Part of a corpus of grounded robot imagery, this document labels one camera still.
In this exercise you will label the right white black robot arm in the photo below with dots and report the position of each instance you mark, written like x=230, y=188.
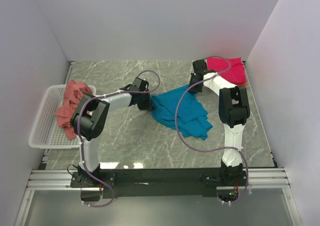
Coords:
x=234, y=110

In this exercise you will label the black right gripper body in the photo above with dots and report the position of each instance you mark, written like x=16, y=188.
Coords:
x=197, y=89

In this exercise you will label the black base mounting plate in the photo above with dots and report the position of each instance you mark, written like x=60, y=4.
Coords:
x=114, y=183

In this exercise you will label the white plastic basket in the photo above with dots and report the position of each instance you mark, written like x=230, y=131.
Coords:
x=45, y=133

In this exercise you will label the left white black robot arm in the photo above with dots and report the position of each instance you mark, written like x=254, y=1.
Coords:
x=89, y=118

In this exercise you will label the folded pink t shirt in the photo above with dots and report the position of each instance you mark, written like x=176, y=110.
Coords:
x=235, y=75

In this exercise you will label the blue t shirt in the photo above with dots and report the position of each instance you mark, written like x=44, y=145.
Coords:
x=192, y=118

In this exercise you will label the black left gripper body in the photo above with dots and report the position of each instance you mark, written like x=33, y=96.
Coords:
x=144, y=102

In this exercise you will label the salmon crumpled t shirt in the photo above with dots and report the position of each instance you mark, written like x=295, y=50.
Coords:
x=74, y=91

